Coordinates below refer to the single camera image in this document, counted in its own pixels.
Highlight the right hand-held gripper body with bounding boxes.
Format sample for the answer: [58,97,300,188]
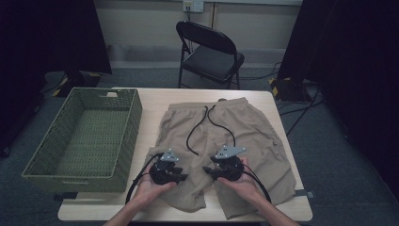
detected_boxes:
[210,144,247,183]

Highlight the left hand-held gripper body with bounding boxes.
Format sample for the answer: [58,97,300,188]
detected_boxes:
[148,148,183,186]

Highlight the beige shorts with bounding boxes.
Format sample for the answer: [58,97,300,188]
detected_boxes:
[147,96,297,221]

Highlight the green woven basket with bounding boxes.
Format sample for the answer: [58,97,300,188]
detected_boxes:
[21,87,143,193]

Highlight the person's left hand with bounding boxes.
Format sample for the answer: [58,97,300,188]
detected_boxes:
[132,163,179,209]

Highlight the person's right hand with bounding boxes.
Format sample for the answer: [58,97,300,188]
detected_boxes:
[216,156,262,205]

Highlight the grey tape strip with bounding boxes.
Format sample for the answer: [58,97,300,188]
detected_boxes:
[53,191,79,202]
[295,188,316,200]

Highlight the black stand base yellow tape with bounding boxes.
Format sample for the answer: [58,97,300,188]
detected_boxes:
[268,76,311,103]

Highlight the black folding chair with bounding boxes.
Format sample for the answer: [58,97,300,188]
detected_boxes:
[175,20,246,90]

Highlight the black curtain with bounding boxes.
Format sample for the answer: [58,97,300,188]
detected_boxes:
[0,0,113,158]
[277,0,399,192]

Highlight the left hand-held gripper cable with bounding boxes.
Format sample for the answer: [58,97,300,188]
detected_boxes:
[124,152,165,205]

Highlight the hand-held gripper cable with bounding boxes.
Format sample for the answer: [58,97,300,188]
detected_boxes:
[243,164,273,203]
[124,152,165,205]

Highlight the right hand-held gripper cable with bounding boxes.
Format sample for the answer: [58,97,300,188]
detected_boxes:
[243,164,273,203]

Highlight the black floor cable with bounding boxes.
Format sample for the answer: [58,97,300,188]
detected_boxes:
[278,89,326,137]
[40,71,69,95]
[238,61,282,81]

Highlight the white wall outlet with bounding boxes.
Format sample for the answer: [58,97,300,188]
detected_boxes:
[183,0,205,14]

